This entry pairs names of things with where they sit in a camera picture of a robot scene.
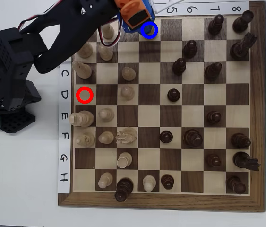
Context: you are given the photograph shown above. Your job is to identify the light wooden bishop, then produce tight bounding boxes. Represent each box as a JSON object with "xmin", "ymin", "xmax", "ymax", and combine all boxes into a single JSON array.
[
  {"xmin": 75, "ymin": 132, "xmax": 96, "ymax": 148},
  {"xmin": 71, "ymin": 61, "xmax": 93, "ymax": 79}
]

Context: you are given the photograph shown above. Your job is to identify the wooden chessboard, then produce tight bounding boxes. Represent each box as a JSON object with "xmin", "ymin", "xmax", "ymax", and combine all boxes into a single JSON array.
[{"xmin": 57, "ymin": 0, "xmax": 266, "ymax": 213}]

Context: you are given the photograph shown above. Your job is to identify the light wooden rook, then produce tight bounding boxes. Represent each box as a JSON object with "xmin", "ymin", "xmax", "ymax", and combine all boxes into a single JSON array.
[{"xmin": 116, "ymin": 151, "xmax": 133, "ymax": 169}]

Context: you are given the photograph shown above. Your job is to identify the dark wooden pawn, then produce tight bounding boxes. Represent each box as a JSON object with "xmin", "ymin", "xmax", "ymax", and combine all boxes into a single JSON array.
[
  {"xmin": 167, "ymin": 88, "xmax": 181, "ymax": 103},
  {"xmin": 207, "ymin": 14, "xmax": 225, "ymax": 36},
  {"xmin": 159, "ymin": 130, "xmax": 174, "ymax": 144},
  {"xmin": 204, "ymin": 153, "xmax": 222, "ymax": 168},
  {"xmin": 183, "ymin": 39, "xmax": 198, "ymax": 59},
  {"xmin": 160, "ymin": 174, "xmax": 175, "ymax": 190},
  {"xmin": 172, "ymin": 57, "xmax": 187, "ymax": 76},
  {"xmin": 206, "ymin": 111, "xmax": 222, "ymax": 125}
]

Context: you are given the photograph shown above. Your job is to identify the white letter label strip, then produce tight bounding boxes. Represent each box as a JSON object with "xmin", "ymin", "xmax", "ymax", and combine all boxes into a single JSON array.
[{"xmin": 57, "ymin": 63, "xmax": 73, "ymax": 194}]

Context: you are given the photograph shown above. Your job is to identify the dark pawn at C7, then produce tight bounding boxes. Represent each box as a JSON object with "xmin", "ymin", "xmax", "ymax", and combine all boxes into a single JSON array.
[{"xmin": 204, "ymin": 61, "xmax": 223, "ymax": 82}]

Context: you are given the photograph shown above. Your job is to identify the dark wooden knight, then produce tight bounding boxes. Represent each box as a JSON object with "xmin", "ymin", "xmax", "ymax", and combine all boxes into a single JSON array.
[
  {"xmin": 229, "ymin": 32, "xmax": 258, "ymax": 61},
  {"xmin": 232, "ymin": 151, "xmax": 261, "ymax": 172}
]

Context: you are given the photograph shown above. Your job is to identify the dark pawn at F6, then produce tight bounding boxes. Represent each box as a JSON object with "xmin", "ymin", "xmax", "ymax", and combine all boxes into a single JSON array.
[{"xmin": 183, "ymin": 128, "xmax": 204, "ymax": 148}]

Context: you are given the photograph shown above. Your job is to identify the light wooden pawn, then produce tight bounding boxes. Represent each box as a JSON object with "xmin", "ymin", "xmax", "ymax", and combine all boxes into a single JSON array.
[
  {"xmin": 101, "ymin": 23, "xmax": 115, "ymax": 40},
  {"xmin": 97, "ymin": 172, "xmax": 114, "ymax": 189},
  {"xmin": 120, "ymin": 86, "xmax": 136, "ymax": 101},
  {"xmin": 98, "ymin": 107, "xmax": 115, "ymax": 122},
  {"xmin": 97, "ymin": 44, "xmax": 114, "ymax": 61},
  {"xmin": 142, "ymin": 175, "xmax": 157, "ymax": 192},
  {"xmin": 98, "ymin": 131, "xmax": 115, "ymax": 144},
  {"xmin": 121, "ymin": 66, "xmax": 137, "ymax": 82}
]

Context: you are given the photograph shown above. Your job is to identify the light wooden knight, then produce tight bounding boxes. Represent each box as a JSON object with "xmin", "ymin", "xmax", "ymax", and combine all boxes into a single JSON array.
[
  {"xmin": 75, "ymin": 42, "xmax": 94, "ymax": 59},
  {"xmin": 115, "ymin": 127, "xmax": 138, "ymax": 145}
]

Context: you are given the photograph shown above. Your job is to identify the dark wooden rook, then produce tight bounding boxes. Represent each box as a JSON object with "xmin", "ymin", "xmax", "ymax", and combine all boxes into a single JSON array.
[
  {"xmin": 225, "ymin": 175, "xmax": 247, "ymax": 195},
  {"xmin": 232, "ymin": 10, "xmax": 255, "ymax": 34}
]

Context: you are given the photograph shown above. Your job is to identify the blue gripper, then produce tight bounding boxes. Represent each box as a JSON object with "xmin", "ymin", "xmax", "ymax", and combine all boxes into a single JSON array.
[{"xmin": 118, "ymin": 7, "xmax": 157, "ymax": 34}]

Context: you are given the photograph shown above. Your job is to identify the dark wooden bishop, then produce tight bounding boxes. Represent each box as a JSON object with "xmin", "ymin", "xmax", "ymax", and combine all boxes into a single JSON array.
[{"xmin": 230, "ymin": 132, "xmax": 252, "ymax": 149}]

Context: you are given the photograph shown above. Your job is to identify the light wooden king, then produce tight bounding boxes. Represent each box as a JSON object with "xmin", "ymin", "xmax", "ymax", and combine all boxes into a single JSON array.
[{"xmin": 68, "ymin": 110, "xmax": 95, "ymax": 128}]

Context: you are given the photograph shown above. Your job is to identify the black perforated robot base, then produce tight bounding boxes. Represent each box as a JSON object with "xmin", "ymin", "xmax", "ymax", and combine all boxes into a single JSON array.
[{"xmin": 0, "ymin": 109, "xmax": 37, "ymax": 134}]

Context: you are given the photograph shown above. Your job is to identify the white number label strip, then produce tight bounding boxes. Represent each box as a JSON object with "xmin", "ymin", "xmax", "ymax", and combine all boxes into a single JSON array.
[{"xmin": 154, "ymin": 1, "xmax": 250, "ymax": 17}]

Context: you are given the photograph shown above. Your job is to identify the red white black servo wire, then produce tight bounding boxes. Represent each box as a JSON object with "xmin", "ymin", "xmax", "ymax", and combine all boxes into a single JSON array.
[
  {"xmin": 98, "ymin": 22, "xmax": 124, "ymax": 48},
  {"xmin": 17, "ymin": 0, "xmax": 64, "ymax": 33}
]

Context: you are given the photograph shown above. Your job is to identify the dark bishop at H3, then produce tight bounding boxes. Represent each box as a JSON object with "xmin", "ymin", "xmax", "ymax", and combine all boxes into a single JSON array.
[{"xmin": 114, "ymin": 177, "xmax": 135, "ymax": 202}]

